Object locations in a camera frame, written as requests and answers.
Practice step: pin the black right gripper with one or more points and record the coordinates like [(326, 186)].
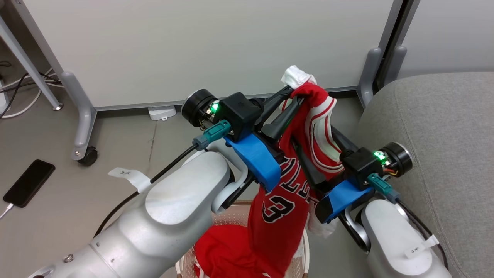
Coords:
[(362, 168)]

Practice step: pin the blue right wrist camera housing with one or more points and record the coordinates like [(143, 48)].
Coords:
[(345, 197)]

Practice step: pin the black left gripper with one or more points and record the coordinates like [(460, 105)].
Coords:
[(241, 114)]

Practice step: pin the white power adapter box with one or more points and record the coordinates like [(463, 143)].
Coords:
[(162, 112)]

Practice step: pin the narrow white partition panel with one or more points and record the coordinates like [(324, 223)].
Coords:
[(451, 34)]

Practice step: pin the grey fabric sofa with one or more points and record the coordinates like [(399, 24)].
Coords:
[(444, 154)]

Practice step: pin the black smartphone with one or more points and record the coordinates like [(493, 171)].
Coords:
[(29, 183)]

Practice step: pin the blue wrist camera housing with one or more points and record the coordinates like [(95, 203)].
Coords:
[(256, 158), (345, 197)]

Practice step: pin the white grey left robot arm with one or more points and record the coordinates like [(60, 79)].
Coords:
[(173, 200)]

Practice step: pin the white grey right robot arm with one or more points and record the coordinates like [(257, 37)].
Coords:
[(393, 235)]

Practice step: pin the red basketball jersey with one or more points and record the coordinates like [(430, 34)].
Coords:
[(278, 227)]

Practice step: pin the grey metal table leg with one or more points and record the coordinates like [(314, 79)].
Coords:
[(29, 61)]

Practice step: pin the cream perforated laundry basket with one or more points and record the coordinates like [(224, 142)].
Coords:
[(235, 216)]

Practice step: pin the grey partition foot with caster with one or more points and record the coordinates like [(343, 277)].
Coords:
[(83, 123)]

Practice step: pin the large white partition panel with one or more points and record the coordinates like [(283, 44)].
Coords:
[(212, 46)]

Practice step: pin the blue left wrist camera housing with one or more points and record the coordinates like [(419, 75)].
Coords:
[(256, 158)]

